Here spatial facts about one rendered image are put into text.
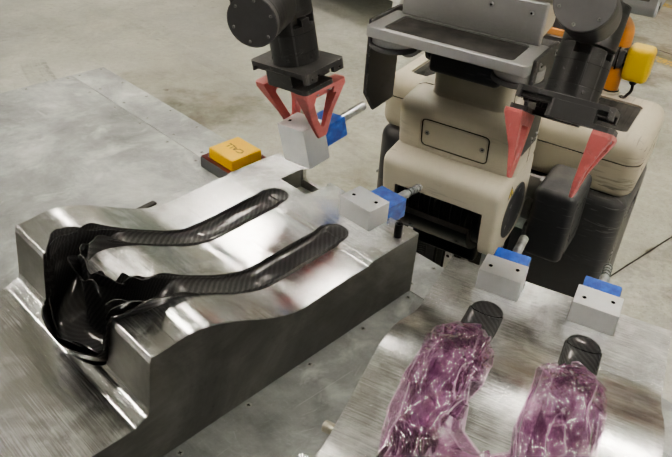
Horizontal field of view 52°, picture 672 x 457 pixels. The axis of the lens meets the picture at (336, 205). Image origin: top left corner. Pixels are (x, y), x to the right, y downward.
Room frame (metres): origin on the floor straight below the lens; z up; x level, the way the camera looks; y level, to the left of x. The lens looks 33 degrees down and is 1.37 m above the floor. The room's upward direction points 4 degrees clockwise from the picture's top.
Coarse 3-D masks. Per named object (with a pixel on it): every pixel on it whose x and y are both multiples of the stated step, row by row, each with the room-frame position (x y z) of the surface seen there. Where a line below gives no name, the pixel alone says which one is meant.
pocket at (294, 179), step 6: (294, 174) 0.81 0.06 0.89; (300, 174) 0.82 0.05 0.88; (288, 180) 0.81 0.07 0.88; (294, 180) 0.82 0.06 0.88; (300, 180) 0.82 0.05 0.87; (306, 180) 0.82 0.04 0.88; (294, 186) 0.82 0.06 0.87; (300, 186) 0.82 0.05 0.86; (306, 186) 0.82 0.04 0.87; (312, 186) 0.81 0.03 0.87; (318, 186) 0.81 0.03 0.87; (306, 192) 0.81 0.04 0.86; (312, 192) 0.81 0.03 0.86
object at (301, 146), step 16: (320, 112) 0.84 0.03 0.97; (352, 112) 0.85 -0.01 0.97; (288, 128) 0.78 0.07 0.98; (304, 128) 0.77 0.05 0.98; (336, 128) 0.80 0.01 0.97; (288, 144) 0.78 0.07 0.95; (304, 144) 0.76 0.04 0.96; (320, 144) 0.78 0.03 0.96; (288, 160) 0.79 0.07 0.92; (304, 160) 0.77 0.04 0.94; (320, 160) 0.77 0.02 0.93
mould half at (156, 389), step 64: (192, 192) 0.76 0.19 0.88; (256, 192) 0.76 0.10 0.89; (320, 192) 0.77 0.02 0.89; (128, 256) 0.55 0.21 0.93; (192, 256) 0.61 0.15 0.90; (256, 256) 0.63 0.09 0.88; (320, 256) 0.64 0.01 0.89; (384, 256) 0.64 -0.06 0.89; (0, 320) 0.52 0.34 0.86; (128, 320) 0.46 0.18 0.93; (192, 320) 0.47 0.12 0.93; (256, 320) 0.50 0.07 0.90; (320, 320) 0.57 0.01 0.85; (0, 384) 0.44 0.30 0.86; (64, 384) 0.44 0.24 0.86; (128, 384) 0.44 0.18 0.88; (192, 384) 0.45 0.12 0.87; (256, 384) 0.50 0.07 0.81; (0, 448) 0.37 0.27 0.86; (64, 448) 0.38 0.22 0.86; (128, 448) 0.39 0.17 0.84
